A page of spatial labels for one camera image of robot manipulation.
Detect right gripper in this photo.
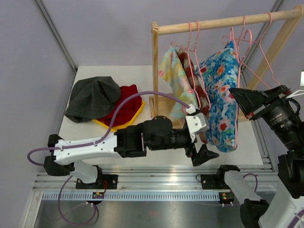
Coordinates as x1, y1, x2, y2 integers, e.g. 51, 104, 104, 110
231, 84, 304, 152

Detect blue floral garment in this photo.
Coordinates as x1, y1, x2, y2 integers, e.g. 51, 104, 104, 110
199, 41, 238, 152

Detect pink hanger of red skirt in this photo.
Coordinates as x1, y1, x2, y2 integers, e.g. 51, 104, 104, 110
242, 11, 283, 88

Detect red skirt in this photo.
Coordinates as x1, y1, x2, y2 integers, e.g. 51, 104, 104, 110
98, 84, 142, 127

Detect dark grey dotted garment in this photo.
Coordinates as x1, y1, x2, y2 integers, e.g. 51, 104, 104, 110
65, 76, 121, 123

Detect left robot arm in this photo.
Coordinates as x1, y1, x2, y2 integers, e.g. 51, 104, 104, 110
43, 115, 219, 189

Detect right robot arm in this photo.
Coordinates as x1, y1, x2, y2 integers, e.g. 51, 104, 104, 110
215, 85, 304, 228

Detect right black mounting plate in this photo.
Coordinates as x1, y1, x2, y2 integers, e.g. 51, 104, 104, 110
200, 174, 230, 190

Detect black mounting plate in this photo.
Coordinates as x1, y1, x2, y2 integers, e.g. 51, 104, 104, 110
200, 174, 230, 190
76, 174, 119, 190

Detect red plaid garment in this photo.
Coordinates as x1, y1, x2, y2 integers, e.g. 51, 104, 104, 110
177, 48, 212, 144

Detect pastel floral garment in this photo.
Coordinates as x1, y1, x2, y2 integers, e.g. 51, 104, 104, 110
158, 46, 199, 108

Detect yellow plastic tray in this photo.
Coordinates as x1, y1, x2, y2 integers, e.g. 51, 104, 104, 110
93, 97, 145, 132

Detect wooden clothes rack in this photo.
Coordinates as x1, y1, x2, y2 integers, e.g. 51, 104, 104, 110
148, 5, 304, 129

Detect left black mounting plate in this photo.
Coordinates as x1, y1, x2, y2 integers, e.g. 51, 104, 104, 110
76, 174, 119, 190

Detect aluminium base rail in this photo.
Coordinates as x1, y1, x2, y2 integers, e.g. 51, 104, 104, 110
32, 163, 278, 201

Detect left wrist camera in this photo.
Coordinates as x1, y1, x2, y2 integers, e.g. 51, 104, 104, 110
185, 104, 209, 143

